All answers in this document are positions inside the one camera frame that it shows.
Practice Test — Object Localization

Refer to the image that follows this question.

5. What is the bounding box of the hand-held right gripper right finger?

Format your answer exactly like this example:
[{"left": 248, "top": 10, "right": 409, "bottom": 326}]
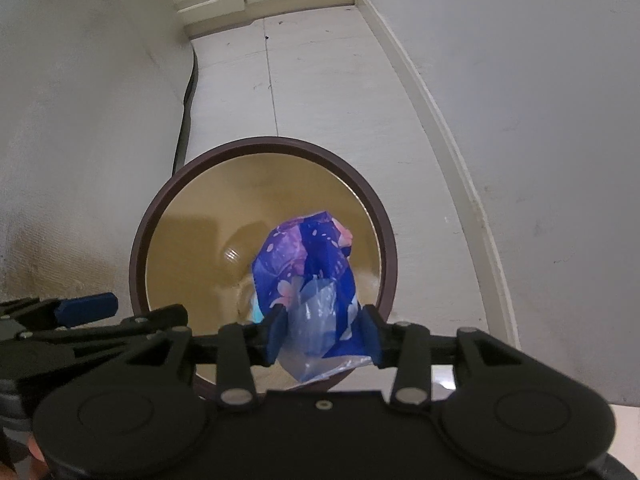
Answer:
[{"left": 364, "top": 304, "right": 531, "bottom": 408}]

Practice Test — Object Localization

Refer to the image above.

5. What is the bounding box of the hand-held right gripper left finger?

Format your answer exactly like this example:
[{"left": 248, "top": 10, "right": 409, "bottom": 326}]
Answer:
[{"left": 122, "top": 305, "right": 290, "bottom": 408}]

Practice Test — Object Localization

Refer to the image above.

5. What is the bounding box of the silver panelled table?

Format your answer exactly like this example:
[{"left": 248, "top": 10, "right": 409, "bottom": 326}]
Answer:
[{"left": 0, "top": 0, "right": 200, "bottom": 311}]

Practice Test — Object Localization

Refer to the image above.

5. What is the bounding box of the black floor cable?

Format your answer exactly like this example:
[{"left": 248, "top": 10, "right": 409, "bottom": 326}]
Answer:
[{"left": 172, "top": 50, "right": 201, "bottom": 173}]

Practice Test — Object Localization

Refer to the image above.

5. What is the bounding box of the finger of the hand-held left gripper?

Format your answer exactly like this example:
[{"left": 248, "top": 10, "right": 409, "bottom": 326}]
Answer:
[
  {"left": 0, "top": 305, "right": 189, "bottom": 361},
  {"left": 0, "top": 292, "right": 119, "bottom": 334}
]

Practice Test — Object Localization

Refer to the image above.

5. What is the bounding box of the beige trash bin brown rim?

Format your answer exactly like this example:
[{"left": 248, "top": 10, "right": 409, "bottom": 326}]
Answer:
[{"left": 129, "top": 135, "right": 399, "bottom": 398}]

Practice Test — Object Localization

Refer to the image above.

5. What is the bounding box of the blue floral plastic wrapper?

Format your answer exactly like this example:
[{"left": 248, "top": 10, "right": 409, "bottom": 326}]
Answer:
[{"left": 251, "top": 211, "right": 375, "bottom": 385}]

